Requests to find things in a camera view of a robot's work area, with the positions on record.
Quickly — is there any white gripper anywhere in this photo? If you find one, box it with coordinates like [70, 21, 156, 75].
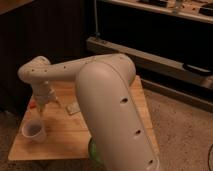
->
[31, 81, 62, 117]

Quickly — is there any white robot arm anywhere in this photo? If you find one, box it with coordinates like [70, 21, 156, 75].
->
[18, 53, 162, 171]

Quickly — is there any green ceramic bowl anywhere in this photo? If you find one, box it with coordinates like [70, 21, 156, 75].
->
[88, 139, 102, 164]

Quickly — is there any orange marker pen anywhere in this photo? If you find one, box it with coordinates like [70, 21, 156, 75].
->
[29, 101, 36, 109]

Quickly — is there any grey metal beam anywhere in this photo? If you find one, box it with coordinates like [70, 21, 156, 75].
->
[86, 37, 213, 90]

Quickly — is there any background shelf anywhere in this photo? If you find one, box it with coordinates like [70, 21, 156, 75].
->
[99, 0, 213, 25]

